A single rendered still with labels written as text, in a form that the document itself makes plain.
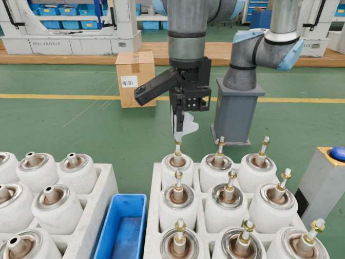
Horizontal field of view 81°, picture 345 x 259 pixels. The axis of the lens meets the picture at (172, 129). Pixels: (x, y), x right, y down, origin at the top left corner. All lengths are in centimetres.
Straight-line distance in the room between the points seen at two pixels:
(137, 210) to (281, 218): 44
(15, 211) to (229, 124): 85
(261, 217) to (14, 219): 59
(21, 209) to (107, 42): 208
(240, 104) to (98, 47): 189
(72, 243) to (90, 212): 8
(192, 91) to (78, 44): 224
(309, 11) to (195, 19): 247
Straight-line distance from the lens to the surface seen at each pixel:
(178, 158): 57
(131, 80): 136
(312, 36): 280
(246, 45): 92
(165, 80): 44
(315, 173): 68
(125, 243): 74
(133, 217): 79
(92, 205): 62
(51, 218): 57
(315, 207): 74
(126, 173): 93
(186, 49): 41
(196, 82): 46
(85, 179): 64
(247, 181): 64
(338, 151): 65
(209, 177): 59
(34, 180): 70
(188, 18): 40
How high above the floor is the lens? 65
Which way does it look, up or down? 34 degrees down
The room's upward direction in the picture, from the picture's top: straight up
